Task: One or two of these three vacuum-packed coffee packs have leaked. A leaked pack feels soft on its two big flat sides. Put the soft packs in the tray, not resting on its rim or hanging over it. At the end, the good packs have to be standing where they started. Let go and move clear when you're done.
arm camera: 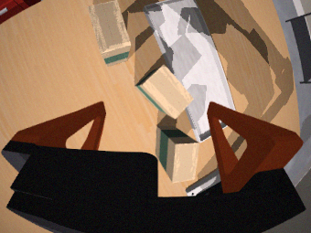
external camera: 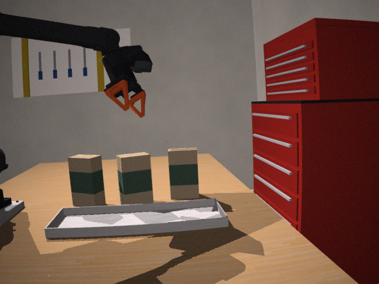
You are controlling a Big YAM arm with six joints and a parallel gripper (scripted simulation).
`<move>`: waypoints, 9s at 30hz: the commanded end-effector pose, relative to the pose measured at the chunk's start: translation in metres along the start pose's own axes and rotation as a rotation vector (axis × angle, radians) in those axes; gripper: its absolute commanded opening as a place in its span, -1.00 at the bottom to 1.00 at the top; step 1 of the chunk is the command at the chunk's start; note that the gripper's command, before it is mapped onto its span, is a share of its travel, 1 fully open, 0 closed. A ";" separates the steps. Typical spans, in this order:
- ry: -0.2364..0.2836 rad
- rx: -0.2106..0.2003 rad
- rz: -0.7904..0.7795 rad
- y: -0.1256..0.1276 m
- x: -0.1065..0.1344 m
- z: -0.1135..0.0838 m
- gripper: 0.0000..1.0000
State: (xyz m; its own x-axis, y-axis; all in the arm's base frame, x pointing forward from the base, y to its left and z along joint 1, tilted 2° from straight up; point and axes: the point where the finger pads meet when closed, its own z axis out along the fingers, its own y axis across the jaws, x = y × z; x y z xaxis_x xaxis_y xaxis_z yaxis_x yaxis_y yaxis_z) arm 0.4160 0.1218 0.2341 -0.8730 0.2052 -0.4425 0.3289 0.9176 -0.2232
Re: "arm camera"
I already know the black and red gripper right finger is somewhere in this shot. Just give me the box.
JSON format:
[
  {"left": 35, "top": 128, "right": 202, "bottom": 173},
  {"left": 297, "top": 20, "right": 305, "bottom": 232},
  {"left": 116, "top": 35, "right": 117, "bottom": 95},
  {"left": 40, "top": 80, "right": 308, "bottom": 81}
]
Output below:
[{"left": 207, "top": 101, "right": 304, "bottom": 194}]

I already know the brown box with dark green band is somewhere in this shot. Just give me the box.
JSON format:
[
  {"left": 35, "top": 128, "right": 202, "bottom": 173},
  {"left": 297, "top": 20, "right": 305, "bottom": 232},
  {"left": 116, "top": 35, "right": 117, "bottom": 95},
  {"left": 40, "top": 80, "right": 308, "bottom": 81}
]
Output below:
[
  {"left": 87, "top": 0, "right": 131, "bottom": 67},
  {"left": 134, "top": 65, "right": 194, "bottom": 119},
  {"left": 155, "top": 126, "right": 199, "bottom": 183}
]

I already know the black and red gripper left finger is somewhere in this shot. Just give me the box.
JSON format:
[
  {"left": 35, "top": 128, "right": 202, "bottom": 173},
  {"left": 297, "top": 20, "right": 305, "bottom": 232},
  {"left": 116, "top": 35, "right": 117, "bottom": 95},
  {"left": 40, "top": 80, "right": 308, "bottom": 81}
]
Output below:
[{"left": 10, "top": 101, "right": 106, "bottom": 151}]

